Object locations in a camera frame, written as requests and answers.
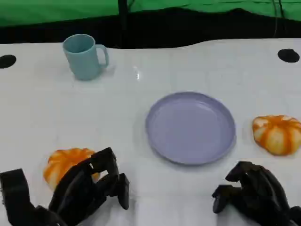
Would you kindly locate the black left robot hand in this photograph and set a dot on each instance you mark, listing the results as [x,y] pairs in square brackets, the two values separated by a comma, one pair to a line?
[77,188]

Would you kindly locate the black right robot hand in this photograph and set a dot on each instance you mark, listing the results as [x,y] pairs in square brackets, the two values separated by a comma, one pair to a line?
[261,195]

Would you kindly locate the orange white toy bread roll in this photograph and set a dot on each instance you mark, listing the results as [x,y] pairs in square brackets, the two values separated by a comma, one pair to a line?
[276,135]
[62,162]

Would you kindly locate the lilac plate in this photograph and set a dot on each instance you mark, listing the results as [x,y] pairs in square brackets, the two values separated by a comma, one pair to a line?
[190,127]

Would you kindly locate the pale green mug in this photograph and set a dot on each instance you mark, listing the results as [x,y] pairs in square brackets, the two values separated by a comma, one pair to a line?
[81,58]

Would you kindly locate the black round table grommet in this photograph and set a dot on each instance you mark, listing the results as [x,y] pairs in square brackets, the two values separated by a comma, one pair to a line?
[7,61]
[288,55]

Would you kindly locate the black upright pole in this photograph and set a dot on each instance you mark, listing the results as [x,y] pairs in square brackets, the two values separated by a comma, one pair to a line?
[122,21]

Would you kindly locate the green cloth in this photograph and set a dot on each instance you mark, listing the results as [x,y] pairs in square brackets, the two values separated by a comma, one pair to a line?
[70,10]

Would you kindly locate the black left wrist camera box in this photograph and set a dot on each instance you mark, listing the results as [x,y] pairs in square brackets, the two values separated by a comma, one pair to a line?
[15,197]

